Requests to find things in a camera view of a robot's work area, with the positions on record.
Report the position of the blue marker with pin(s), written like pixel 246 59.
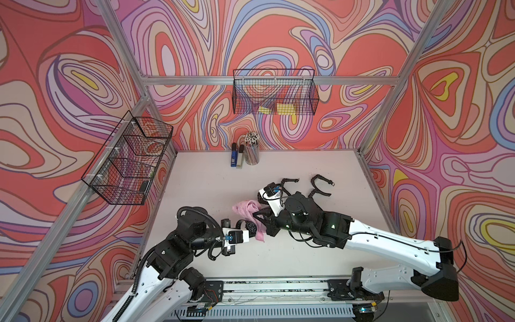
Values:
pixel 234 155

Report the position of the pink microfibre cloth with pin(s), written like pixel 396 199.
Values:
pixel 246 209

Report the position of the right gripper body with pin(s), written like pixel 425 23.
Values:
pixel 275 224

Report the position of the wall wire basket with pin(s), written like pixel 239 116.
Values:
pixel 255 87
pixel 123 171

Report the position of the small yellow block in basket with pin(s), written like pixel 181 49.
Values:
pixel 264 110

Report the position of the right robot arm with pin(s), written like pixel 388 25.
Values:
pixel 425 265

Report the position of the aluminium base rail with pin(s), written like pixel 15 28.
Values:
pixel 277 291

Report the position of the pencil cup with pencils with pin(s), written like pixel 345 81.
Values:
pixel 252 148

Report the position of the yellow sponge in basket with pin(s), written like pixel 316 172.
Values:
pixel 285 109

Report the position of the left wall wire basket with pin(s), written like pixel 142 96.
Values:
pixel 123 171

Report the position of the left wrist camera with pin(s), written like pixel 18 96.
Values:
pixel 235 236

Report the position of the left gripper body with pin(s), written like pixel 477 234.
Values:
pixel 224 224

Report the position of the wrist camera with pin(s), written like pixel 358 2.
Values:
pixel 273 196
pixel 235 236

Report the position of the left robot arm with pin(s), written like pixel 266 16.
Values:
pixel 165 280

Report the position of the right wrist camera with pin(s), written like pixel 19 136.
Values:
pixel 273 196

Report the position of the back wall wire basket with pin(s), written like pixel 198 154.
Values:
pixel 255 87

